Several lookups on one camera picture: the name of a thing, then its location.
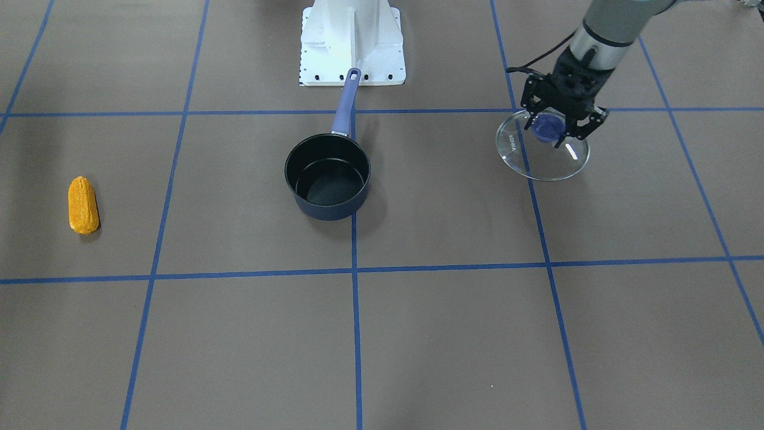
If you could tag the yellow plastic corn cob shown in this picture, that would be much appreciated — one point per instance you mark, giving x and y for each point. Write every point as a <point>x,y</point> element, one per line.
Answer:
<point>83,214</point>

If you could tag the glass pot lid blue knob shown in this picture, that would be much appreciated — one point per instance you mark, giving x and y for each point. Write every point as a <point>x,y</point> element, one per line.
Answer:
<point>531,153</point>

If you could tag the dark blue saucepan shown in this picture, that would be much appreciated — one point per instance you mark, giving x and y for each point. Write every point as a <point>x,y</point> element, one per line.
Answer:
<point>328,173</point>

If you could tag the white camera stand post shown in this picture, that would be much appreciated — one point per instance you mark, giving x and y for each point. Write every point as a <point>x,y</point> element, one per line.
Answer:
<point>339,35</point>

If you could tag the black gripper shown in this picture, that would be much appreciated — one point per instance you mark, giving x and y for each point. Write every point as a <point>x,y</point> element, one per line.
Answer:
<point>574,77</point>

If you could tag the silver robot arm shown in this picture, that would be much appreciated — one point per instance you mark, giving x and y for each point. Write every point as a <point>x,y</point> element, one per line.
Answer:
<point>611,27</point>

